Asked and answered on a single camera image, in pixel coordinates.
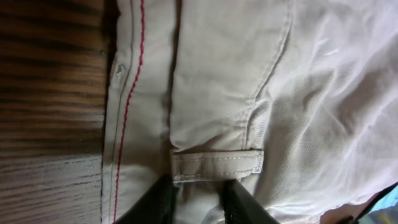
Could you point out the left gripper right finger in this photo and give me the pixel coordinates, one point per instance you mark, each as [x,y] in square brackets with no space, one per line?
[240,207]

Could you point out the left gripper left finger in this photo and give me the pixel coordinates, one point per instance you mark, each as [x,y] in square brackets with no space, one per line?
[156,206]

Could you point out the beige khaki shorts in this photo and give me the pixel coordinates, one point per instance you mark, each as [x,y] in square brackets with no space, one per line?
[297,100]

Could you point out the light blue t-shirt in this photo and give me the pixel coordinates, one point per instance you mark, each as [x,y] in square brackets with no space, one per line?
[381,205]

